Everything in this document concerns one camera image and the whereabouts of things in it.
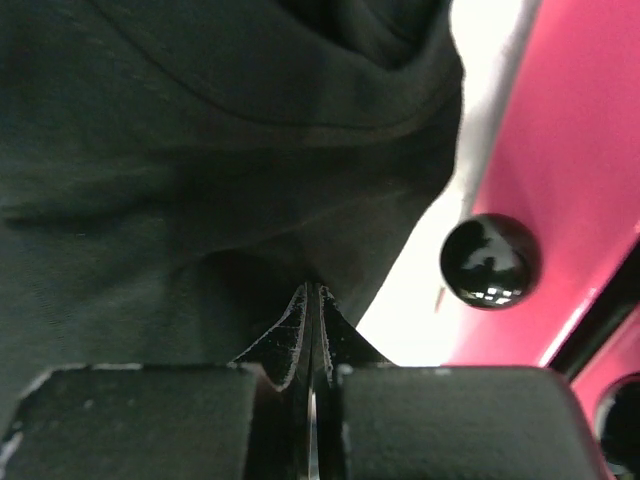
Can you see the black t shirt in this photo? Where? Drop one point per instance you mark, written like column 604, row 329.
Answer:
column 172, row 171

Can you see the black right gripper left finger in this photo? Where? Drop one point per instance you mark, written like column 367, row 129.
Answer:
column 280, row 359

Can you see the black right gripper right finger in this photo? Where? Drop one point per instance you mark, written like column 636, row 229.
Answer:
column 335, row 342

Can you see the black and pink drawer box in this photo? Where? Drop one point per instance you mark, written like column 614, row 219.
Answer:
column 544, row 271

